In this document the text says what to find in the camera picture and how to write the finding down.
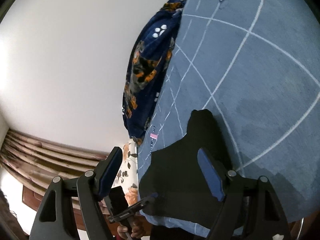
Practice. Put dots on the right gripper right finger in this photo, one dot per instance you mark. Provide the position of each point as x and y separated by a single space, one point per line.
249 208

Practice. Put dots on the black pants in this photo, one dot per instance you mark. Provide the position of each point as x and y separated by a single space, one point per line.
184 198

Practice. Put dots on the left hand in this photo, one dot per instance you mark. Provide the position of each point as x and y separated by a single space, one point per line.
136 230

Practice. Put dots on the white floral pillow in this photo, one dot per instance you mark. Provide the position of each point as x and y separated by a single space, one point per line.
127 176

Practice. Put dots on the brown striped curtain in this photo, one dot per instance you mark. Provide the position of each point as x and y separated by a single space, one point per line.
34 163

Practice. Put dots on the blue grid bedsheet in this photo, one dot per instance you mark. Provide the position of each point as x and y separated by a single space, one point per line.
254 64

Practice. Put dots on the navy dog print blanket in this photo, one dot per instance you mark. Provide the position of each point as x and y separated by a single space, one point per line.
147 68

